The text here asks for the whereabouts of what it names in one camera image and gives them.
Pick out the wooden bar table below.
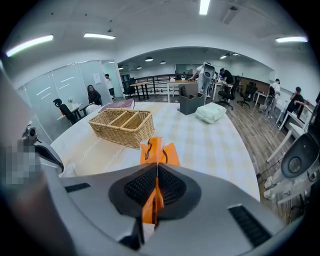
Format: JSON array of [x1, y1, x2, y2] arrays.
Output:
[[129, 81, 154, 101]]

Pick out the black railing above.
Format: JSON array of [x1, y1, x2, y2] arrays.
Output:
[[119, 73, 201, 94]]

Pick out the wicker basket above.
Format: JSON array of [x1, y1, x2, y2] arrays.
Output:
[[87, 107, 155, 150]]

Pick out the grey pen holder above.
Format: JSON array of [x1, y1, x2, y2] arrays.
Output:
[[176, 82, 206, 116]]

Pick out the checked tablecloth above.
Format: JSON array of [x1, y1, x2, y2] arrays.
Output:
[[49, 101, 261, 202]]

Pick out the ceiling strip light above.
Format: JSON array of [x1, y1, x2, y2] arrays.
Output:
[[199, 0, 211, 15], [83, 33, 116, 40], [275, 36, 308, 43], [6, 34, 54, 57]]

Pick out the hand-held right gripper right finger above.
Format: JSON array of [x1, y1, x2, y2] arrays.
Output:
[[147, 162, 286, 256]]

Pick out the orange packet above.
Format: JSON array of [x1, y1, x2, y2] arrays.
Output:
[[139, 136, 182, 241]]

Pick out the dark round-shell backpack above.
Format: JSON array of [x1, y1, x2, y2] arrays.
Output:
[[202, 62, 216, 80], [280, 99, 320, 180]]

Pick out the black office chair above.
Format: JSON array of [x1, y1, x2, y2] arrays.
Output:
[[217, 75, 241, 111], [122, 77, 137, 100], [52, 98, 81, 126], [236, 83, 258, 109]]

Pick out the white round table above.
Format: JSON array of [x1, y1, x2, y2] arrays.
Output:
[[56, 103, 89, 121]]

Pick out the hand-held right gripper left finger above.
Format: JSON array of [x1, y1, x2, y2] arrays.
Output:
[[59, 162, 158, 256]]

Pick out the maroon hardcover book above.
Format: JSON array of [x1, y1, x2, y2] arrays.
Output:
[[97, 98, 136, 113]]

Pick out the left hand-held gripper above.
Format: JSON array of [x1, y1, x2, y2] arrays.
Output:
[[21, 122, 65, 175]]

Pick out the white desk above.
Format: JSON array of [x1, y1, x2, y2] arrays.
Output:
[[266, 104, 316, 163]]

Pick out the black power cable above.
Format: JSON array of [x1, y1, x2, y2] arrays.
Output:
[[256, 159, 283, 181]]

